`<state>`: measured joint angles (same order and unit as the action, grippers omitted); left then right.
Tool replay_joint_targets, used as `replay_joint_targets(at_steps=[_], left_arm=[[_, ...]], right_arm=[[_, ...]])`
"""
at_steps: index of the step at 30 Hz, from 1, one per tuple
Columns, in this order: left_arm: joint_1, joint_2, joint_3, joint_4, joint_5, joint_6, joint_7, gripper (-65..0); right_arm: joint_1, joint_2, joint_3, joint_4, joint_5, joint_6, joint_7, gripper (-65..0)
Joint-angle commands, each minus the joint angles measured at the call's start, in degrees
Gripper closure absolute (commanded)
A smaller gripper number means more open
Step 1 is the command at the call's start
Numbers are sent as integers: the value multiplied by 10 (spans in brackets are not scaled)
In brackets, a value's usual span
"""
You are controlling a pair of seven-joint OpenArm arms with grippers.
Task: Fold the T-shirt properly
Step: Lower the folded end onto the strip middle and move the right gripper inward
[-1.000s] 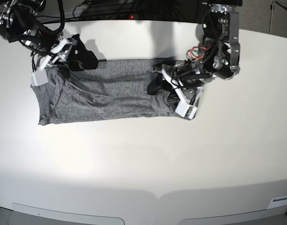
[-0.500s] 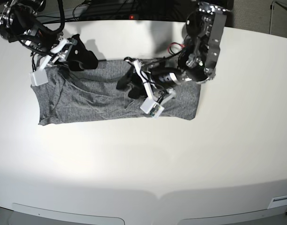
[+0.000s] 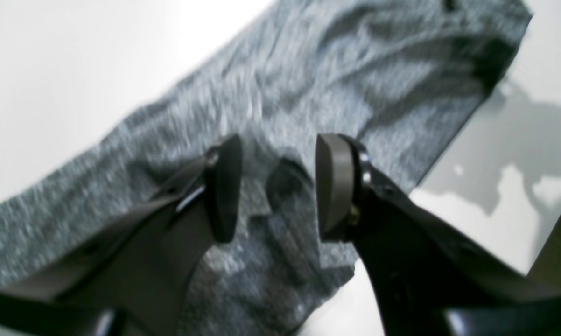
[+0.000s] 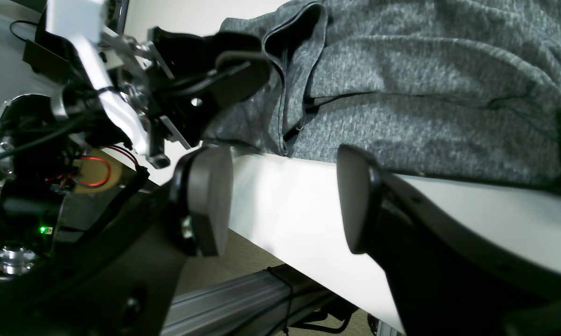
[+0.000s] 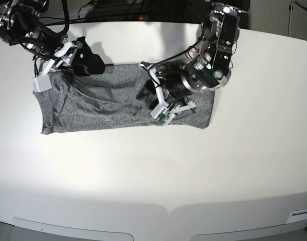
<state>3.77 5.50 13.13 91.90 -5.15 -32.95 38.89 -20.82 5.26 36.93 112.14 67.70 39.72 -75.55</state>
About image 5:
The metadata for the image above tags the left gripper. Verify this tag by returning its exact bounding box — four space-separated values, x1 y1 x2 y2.
136 62 198 116

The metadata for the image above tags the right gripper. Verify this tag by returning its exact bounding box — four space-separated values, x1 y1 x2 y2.
34 37 105 78

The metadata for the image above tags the grey long-sleeve T-shirt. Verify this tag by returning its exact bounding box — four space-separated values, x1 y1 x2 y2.
32 63 216 136

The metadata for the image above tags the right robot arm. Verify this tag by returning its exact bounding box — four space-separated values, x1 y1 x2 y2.
0 1 105 78

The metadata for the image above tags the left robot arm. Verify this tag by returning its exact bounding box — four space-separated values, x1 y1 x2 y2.
136 1 250 118

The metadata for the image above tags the black power strip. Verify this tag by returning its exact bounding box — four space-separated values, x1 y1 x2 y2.
77 13 185 23

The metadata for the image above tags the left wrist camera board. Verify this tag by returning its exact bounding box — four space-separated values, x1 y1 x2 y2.
150 103 175 126

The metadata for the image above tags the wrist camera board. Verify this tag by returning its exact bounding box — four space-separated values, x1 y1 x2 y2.
150 103 175 126
32 75 52 92

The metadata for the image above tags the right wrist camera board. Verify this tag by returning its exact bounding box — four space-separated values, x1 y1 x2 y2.
32 75 52 92

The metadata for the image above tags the metal stand frame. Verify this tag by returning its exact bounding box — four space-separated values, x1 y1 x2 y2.
287 1 307 40

